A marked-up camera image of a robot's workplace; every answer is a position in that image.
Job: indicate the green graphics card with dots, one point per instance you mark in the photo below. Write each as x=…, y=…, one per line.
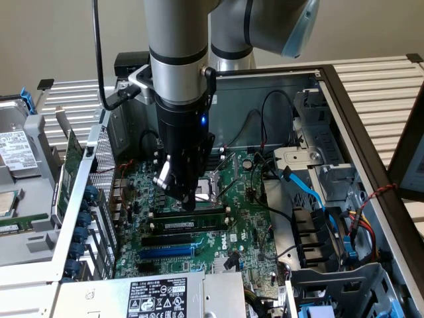
x=71, y=155

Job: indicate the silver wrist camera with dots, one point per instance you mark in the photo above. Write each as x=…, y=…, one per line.
x=142, y=79

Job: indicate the grey power supply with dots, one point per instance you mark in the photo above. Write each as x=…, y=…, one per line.
x=99, y=298

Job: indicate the blue expansion slot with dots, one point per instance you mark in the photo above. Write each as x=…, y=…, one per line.
x=165, y=254

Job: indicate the long black expansion slot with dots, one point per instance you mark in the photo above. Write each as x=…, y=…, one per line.
x=165, y=241

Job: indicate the silver CPU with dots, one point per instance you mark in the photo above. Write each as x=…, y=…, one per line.
x=6, y=203

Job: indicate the coin cell battery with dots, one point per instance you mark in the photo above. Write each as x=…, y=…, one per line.
x=247, y=164

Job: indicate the dark framed panel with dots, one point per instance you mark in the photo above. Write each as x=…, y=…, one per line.
x=397, y=165

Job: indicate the silver heatsink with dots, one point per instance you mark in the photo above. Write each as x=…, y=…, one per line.
x=220, y=265

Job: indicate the CPU socket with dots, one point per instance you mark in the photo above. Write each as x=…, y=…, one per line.
x=212, y=185

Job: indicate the small black box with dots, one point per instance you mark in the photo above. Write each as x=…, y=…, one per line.
x=130, y=61

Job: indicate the open PC case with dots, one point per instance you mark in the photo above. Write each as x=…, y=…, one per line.
x=238, y=99

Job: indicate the black RAM slot white latches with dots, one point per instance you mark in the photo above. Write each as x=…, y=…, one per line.
x=222, y=150
x=150, y=227
x=205, y=211
x=222, y=157

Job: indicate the metal locking lever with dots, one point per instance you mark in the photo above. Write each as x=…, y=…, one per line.
x=203, y=198
x=235, y=189

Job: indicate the green motherboard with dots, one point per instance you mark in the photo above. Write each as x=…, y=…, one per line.
x=251, y=212

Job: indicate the blue slot latch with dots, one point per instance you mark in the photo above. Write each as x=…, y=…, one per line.
x=80, y=234
x=77, y=249
x=85, y=218
x=90, y=192
x=71, y=267

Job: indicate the silver hard disk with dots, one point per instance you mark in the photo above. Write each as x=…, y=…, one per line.
x=13, y=149

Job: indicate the grey disk bay cage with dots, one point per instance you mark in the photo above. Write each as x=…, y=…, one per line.
x=348, y=281

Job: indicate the green RAM stick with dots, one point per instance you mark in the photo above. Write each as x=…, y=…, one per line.
x=13, y=228
x=198, y=222

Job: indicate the black fan shroud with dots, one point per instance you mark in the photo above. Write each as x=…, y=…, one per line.
x=308, y=232

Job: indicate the blue plastic drive carrier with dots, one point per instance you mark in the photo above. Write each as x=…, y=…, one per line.
x=316, y=312

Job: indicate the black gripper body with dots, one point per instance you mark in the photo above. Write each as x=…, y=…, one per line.
x=182, y=132

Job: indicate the short black expansion slot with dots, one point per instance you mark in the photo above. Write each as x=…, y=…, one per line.
x=145, y=268

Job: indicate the blue disk caddy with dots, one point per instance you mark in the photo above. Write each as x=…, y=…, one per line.
x=29, y=101

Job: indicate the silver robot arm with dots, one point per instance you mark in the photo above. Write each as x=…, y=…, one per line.
x=179, y=33

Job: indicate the silver metal disk bay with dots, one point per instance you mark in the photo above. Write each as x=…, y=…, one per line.
x=298, y=157

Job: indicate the black table end cap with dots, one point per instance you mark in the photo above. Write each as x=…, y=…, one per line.
x=45, y=84
x=414, y=58

